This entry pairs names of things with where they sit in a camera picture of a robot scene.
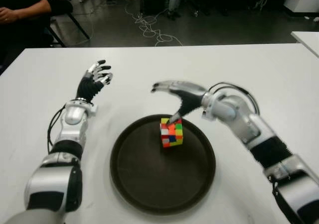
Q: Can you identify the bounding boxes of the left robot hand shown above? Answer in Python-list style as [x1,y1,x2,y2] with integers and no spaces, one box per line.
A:
[76,60,113,103]

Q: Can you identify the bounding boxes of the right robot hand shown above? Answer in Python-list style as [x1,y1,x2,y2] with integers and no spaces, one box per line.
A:
[151,80,209,122]

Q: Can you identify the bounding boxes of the multicolour Rubik's cube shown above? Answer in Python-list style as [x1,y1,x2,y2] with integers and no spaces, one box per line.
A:
[159,117,184,148]

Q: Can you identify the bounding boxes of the dark brown round plate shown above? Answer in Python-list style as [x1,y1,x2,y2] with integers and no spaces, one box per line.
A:
[109,114,216,214]

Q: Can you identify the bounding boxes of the black chair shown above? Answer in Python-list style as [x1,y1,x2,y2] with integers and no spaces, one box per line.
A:
[43,6,90,48]

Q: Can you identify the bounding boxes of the seated person in black shirt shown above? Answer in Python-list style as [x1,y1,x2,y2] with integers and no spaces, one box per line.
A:
[0,0,74,48]

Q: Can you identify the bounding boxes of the black cabinet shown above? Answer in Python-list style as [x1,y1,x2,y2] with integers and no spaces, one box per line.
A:
[139,0,169,15]

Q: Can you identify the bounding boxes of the white side table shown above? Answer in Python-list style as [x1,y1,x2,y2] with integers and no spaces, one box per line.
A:
[290,31,319,58]

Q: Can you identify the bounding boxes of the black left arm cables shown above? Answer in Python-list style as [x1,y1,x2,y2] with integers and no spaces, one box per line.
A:
[46,104,67,151]

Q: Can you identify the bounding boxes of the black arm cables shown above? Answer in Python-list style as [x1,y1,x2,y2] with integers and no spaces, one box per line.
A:
[209,82,260,115]
[46,104,67,151]

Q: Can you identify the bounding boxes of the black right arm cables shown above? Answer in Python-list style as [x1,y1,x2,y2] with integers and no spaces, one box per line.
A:
[209,82,260,115]

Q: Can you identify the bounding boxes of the tangled white floor cable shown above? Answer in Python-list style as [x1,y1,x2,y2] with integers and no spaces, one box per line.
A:
[124,0,184,47]

